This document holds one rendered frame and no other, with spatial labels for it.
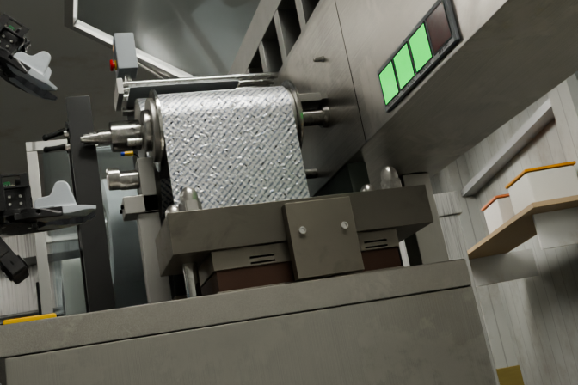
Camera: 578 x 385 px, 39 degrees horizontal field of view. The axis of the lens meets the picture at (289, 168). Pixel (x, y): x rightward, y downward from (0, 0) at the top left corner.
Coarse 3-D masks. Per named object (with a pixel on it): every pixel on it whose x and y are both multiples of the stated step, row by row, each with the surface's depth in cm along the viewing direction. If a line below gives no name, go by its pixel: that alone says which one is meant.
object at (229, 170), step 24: (168, 144) 137; (192, 144) 138; (216, 144) 139; (240, 144) 140; (264, 144) 142; (288, 144) 143; (192, 168) 137; (216, 168) 138; (240, 168) 139; (264, 168) 140; (288, 168) 141; (216, 192) 137; (240, 192) 138; (264, 192) 139; (288, 192) 140
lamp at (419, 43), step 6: (420, 30) 113; (414, 36) 115; (420, 36) 113; (426, 36) 111; (414, 42) 115; (420, 42) 113; (426, 42) 111; (414, 48) 115; (420, 48) 113; (426, 48) 111; (414, 54) 115; (420, 54) 113; (426, 54) 112; (414, 60) 115; (420, 60) 113; (426, 60) 112; (420, 66) 114
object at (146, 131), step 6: (144, 114) 141; (150, 114) 141; (144, 120) 140; (150, 120) 140; (144, 126) 140; (150, 126) 140; (144, 132) 141; (150, 132) 140; (144, 138) 142; (150, 138) 140; (144, 144) 143; (150, 144) 141; (144, 150) 143; (150, 150) 143
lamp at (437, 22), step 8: (440, 8) 106; (432, 16) 109; (440, 16) 107; (432, 24) 109; (440, 24) 107; (432, 32) 109; (440, 32) 107; (448, 32) 105; (432, 40) 110; (440, 40) 107
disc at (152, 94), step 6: (150, 90) 144; (150, 96) 145; (156, 96) 139; (156, 102) 139; (162, 120) 137; (162, 126) 137; (162, 132) 137; (162, 138) 137; (162, 144) 138; (162, 150) 138; (162, 156) 139; (156, 162) 146; (162, 162) 140; (162, 168) 142
